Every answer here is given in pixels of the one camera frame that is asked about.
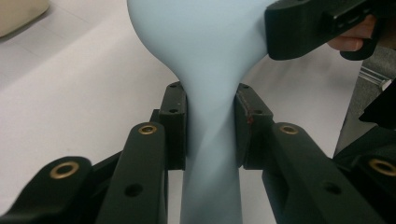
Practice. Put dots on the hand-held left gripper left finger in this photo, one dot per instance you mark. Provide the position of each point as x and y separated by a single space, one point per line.
174 133

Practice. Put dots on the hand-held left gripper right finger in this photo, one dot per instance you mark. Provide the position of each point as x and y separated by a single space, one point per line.
252 137

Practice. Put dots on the light blue hairbrush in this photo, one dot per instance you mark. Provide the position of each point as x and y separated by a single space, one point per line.
211 46

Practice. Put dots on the beige square cup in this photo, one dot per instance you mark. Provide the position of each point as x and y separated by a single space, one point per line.
18 15

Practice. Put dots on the white table cover sheet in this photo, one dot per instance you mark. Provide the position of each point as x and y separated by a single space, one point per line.
77 93

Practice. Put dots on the metal floor rail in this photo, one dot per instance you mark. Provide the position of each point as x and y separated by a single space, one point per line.
372 76

